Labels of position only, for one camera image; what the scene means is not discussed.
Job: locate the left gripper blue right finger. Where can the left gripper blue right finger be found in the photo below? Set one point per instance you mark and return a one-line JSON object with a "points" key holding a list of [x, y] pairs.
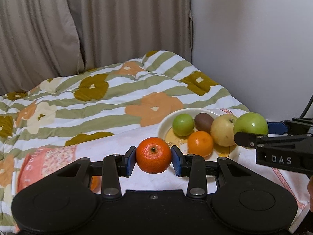
{"points": [[193, 167]]}

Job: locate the person's hand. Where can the person's hand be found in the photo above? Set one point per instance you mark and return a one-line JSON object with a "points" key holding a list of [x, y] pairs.
{"points": [[310, 191]]}

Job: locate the beige curtain left panel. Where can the beige curtain left panel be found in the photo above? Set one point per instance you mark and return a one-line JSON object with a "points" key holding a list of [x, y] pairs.
{"points": [[39, 40]]}

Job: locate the beige curtain panel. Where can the beige curtain panel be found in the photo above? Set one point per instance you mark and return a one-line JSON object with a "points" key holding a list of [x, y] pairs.
{"points": [[114, 31], [39, 40]]}

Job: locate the green striped floral duvet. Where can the green striped floral duvet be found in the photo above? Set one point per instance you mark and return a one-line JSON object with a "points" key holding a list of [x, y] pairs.
{"points": [[117, 99]]}

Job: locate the beige curtain right panel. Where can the beige curtain right panel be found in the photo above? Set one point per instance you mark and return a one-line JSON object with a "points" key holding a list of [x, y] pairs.
{"points": [[114, 31]]}

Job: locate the small tangerine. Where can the small tangerine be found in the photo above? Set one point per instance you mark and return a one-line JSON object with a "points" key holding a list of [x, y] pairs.
{"points": [[95, 182]]}

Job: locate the large orange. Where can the large orange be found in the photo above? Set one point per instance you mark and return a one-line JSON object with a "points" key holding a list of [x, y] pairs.
{"points": [[153, 155], [200, 143]]}

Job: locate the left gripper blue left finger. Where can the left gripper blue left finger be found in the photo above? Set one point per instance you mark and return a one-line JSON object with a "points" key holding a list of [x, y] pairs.
{"points": [[113, 167]]}

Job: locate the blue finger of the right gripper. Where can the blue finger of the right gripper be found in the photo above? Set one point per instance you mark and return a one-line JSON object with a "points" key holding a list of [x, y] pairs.
{"points": [[278, 128]]}

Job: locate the brown kiwi fruit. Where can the brown kiwi fruit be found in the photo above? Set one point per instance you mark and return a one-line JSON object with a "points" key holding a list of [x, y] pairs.
{"points": [[203, 122]]}

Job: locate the large yellow apple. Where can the large yellow apple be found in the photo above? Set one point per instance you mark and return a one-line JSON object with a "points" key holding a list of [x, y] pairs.
{"points": [[222, 130]]}

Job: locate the round green apple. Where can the round green apple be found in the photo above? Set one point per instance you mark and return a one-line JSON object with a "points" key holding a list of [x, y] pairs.
{"points": [[183, 125]]}

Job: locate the small green apple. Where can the small green apple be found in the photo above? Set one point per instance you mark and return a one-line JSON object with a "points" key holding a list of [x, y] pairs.
{"points": [[251, 122]]}

